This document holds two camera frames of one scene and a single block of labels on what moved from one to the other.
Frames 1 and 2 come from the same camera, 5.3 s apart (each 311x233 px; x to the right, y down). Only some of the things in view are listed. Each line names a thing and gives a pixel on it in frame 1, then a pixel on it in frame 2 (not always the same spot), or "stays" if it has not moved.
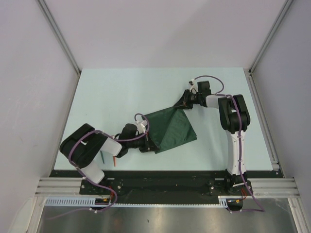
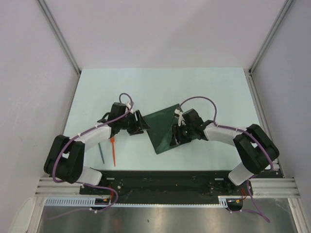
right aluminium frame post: x=286 y=5 stays
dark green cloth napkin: x=169 y=128 stays
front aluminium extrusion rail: x=284 y=188 stays
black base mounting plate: x=168 y=187 stays
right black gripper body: x=194 y=99 → x=185 y=133
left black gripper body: x=142 y=143 → x=129 y=123
